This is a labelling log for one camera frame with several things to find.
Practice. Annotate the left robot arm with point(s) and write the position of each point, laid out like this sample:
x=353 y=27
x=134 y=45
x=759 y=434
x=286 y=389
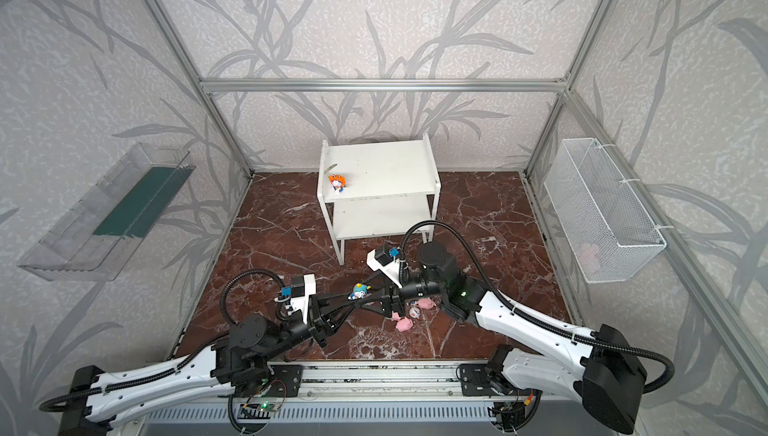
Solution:
x=232 y=364

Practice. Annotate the white two-tier metal shelf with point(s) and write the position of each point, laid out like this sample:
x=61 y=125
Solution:
x=390 y=187

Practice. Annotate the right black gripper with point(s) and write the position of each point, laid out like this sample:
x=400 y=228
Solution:
x=394 y=295

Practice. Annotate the teal hooded Doraemon figure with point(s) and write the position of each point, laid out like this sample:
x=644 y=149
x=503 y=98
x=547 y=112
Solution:
x=359 y=291

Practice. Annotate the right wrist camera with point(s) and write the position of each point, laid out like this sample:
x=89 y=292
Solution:
x=384 y=259

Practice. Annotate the orange hooded Doraemon figure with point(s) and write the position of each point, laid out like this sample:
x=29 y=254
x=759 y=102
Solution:
x=338 y=183

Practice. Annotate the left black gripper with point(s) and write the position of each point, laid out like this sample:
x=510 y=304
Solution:
x=318 y=317

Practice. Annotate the clear plastic wall bin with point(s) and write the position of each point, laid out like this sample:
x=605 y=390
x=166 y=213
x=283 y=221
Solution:
x=95 y=239

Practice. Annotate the pink toy in basket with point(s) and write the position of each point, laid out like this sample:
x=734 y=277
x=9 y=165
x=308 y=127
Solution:
x=589 y=257

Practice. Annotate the green circuit board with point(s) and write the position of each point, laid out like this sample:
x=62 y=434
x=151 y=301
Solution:
x=255 y=409

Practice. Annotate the white hooded Doraemon figure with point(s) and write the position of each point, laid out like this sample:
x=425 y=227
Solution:
x=414 y=312

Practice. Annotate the white wire mesh basket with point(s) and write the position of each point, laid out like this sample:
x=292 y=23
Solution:
x=596 y=203

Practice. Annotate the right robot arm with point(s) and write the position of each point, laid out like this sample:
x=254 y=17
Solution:
x=611 y=396

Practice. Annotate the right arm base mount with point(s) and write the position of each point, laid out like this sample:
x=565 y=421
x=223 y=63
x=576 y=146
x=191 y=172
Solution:
x=476 y=380

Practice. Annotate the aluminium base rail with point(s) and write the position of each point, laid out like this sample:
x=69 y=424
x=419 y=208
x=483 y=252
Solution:
x=384 y=379

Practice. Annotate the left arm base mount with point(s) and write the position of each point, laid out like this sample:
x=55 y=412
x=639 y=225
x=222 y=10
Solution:
x=282 y=380

